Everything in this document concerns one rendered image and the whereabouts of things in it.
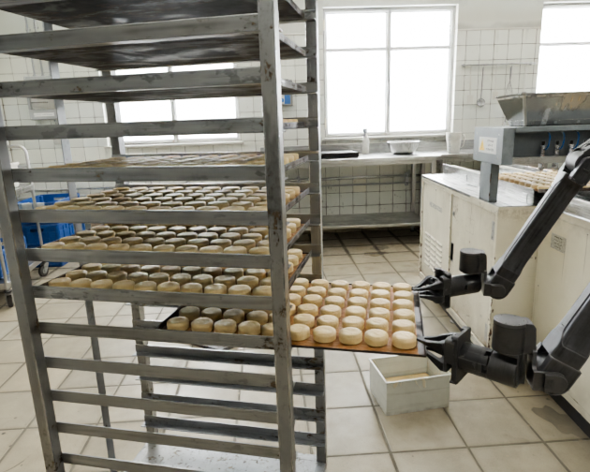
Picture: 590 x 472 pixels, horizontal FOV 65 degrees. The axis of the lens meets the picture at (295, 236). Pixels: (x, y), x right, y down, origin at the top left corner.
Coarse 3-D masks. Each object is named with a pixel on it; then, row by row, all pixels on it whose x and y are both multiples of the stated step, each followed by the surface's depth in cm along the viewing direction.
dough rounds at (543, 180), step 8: (504, 176) 243; (512, 176) 244; (520, 176) 240; (528, 176) 240; (536, 176) 238; (544, 176) 238; (552, 176) 240; (520, 184) 223; (528, 184) 216; (536, 184) 210; (544, 184) 215
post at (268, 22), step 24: (264, 0) 80; (264, 24) 81; (264, 48) 82; (264, 72) 83; (264, 96) 84; (264, 120) 85; (264, 144) 86; (288, 312) 95; (288, 336) 96; (288, 360) 96; (288, 384) 97; (288, 408) 98; (288, 432) 100; (288, 456) 101
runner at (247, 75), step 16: (32, 80) 96; (48, 80) 95; (64, 80) 94; (80, 80) 94; (96, 80) 93; (112, 80) 92; (128, 80) 91; (144, 80) 91; (160, 80) 90; (176, 80) 89; (192, 80) 89; (208, 80) 88; (224, 80) 88; (240, 80) 87; (256, 80) 86; (0, 96) 98; (16, 96) 100
